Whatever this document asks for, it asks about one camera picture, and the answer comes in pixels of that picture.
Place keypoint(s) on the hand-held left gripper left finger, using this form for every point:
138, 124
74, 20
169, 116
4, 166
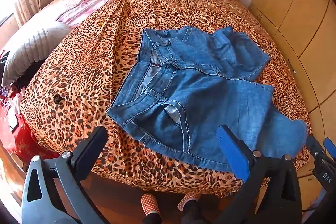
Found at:
88, 144

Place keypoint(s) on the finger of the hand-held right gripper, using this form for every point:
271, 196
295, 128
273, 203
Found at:
330, 144
319, 158

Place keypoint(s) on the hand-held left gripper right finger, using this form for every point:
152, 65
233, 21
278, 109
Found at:
232, 151

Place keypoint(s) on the blue denim pants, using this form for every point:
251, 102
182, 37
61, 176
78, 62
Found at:
210, 98

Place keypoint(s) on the small black object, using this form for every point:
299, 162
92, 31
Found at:
57, 99

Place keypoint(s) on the red patterned cloth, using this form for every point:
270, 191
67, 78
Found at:
23, 140

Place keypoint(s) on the red polka dot slipper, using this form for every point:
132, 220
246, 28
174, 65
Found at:
187, 201
151, 204

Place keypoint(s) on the leopard print bed sheet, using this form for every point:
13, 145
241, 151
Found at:
92, 61

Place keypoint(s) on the large grey striped pillow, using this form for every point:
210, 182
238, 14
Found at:
34, 48

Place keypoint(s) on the pink floral blanket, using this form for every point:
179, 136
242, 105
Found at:
86, 1

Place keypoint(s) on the light wooden wardrobe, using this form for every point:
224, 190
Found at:
294, 3

